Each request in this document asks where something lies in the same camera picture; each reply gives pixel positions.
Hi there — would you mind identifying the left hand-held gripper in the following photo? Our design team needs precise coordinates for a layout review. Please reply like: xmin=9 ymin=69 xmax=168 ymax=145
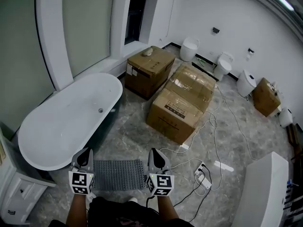
xmin=68 ymin=147 xmax=96 ymax=195

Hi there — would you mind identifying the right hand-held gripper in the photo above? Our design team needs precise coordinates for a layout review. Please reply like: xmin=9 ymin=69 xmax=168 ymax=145
xmin=146 ymin=148 xmax=175 ymax=197

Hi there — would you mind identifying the grey perforated rubber bath mat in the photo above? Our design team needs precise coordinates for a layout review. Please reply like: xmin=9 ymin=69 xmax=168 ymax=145
xmin=92 ymin=159 xmax=148 ymax=191

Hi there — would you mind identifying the person's left forearm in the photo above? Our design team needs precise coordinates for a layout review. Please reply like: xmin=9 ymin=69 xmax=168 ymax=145
xmin=65 ymin=192 xmax=89 ymax=227

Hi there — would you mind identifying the person's right forearm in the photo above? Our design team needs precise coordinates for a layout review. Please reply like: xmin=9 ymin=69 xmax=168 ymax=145
xmin=157 ymin=195 xmax=181 ymax=222

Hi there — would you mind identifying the white oval bathtub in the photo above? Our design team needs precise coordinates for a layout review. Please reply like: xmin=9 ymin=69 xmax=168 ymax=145
xmin=18 ymin=72 xmax=124 ymax=171

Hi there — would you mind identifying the white power adapter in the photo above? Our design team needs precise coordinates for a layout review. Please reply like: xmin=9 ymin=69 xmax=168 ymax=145
xmin=197 ymin=175 xmax=213 ymax=190

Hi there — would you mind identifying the person's black printed shirt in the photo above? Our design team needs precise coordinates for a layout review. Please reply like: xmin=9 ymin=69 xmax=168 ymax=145
xmin=50 ymin=196 xmax=195 ymax=227

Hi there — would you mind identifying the large taped cardboard box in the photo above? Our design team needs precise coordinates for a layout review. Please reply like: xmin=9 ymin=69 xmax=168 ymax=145
xmin=146 ymin=63 xmax=217 ymax=145

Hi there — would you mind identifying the white drawer cabinet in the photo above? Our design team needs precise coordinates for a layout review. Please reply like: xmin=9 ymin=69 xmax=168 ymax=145
xmin=0 ymin=121 xmax=56 ymax=225

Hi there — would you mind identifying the dark brown cardboard box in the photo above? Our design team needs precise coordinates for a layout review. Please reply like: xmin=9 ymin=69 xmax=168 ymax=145
xmin=124 ymin=45 xmax=177 ymax=101

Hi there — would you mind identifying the white rectangular fixture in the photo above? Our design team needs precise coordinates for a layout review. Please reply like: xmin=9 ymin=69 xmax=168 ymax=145
xmin=232 ymin=151 xmax=290 ymax=227

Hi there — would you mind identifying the white toilet with open seat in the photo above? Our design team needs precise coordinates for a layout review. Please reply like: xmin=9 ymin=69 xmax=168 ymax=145
xmin=214 ymin=52 xmax=234 ymax=81

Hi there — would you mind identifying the round white toilet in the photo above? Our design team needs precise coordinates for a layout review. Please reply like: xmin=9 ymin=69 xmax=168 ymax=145
xmin=179 ymin=37 xmax=200 ymax=62

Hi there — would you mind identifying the white toilet with black panel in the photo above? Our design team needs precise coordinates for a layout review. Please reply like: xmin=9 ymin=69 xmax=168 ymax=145
xmin=237 ymin=69 xmax=257 ymax=97

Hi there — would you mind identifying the small cardboard box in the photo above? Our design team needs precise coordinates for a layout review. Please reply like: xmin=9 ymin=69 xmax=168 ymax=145
xmin=251 ymin=77 xmax=282 ymax=118

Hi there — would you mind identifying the cluttered white shelf unit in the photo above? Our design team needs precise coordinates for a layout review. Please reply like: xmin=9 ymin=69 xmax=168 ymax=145
xmin=282 ymin=177 xmax=303 ymax=227

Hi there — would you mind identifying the dark window opening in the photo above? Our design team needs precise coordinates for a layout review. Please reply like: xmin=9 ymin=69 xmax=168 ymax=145
xmin=124 ymin=0 xmax=151 ymax=46

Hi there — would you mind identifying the looped white cable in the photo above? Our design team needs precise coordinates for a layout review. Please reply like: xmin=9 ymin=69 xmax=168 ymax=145
xmin=159 ymin=110 xmax=219 ymax=168

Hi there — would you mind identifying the white power strip with cables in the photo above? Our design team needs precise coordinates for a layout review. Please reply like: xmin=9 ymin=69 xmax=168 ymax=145
xmin=192 ymin=165 xmax=223 ymax=196

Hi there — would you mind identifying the brown wooden frame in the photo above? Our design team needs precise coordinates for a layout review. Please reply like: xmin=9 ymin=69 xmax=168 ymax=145
xmin=286 ymin=124 xmax=303 ymax=162

